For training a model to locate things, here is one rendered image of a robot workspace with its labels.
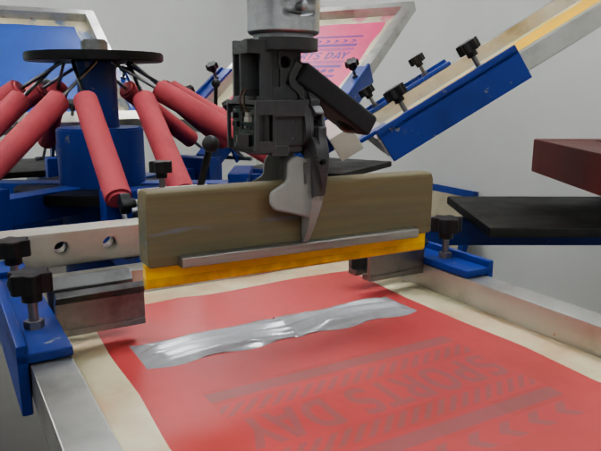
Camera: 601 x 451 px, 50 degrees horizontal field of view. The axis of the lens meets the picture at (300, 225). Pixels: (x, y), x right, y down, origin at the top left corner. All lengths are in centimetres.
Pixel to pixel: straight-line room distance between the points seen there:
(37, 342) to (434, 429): 38
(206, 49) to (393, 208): 452
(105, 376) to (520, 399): 41
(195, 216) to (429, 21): 305
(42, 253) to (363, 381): 52
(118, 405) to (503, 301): 48
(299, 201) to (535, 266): 253
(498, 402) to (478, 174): 272
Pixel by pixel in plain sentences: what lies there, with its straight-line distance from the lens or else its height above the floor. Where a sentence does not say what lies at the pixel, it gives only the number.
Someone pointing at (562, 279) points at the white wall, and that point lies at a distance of 306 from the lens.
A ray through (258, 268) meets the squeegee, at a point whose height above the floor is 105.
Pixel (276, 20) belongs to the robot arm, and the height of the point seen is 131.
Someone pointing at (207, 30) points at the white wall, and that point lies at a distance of 524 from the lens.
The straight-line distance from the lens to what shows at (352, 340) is 75.
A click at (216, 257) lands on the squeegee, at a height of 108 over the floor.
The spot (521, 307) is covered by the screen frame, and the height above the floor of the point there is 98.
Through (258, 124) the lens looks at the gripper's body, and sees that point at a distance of 64.
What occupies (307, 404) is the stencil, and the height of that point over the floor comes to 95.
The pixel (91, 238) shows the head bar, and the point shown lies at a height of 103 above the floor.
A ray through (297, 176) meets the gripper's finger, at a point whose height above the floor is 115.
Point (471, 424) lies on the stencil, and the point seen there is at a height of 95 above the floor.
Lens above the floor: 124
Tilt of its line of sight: 12 degrees down
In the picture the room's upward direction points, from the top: straight up
